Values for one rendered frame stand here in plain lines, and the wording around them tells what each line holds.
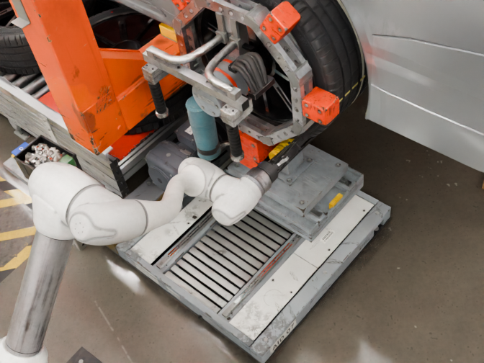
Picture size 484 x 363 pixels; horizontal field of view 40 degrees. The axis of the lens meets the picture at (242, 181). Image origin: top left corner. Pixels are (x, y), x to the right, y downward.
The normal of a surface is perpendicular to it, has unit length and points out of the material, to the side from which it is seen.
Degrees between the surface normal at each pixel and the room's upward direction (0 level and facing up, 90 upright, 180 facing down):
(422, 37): 90
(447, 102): 90
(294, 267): 0
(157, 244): 0
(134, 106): 90
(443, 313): 0
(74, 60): 90
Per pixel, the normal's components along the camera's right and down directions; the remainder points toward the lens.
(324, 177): -0.12, -0.65
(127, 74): 0.75, 0.44
